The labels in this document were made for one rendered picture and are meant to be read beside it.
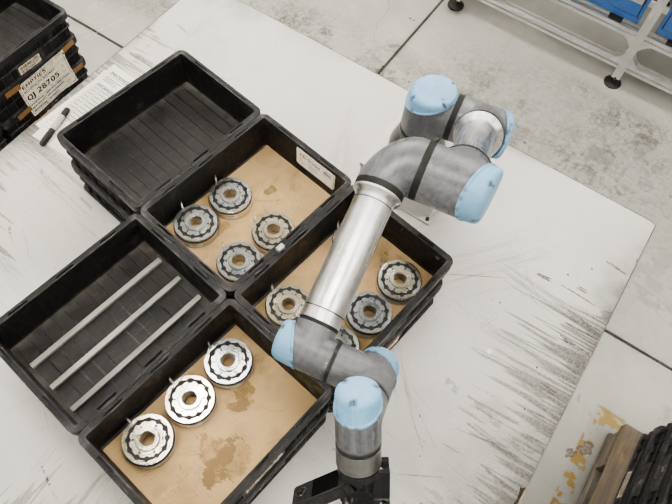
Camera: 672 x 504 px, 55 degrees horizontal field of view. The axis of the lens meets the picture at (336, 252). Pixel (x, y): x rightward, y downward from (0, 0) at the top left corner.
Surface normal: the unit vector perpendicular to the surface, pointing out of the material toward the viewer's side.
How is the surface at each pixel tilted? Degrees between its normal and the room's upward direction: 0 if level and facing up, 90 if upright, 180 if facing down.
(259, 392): 0
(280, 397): 0
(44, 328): 0
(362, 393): 36
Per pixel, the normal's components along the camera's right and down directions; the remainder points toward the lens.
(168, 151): 0.06, -0.47
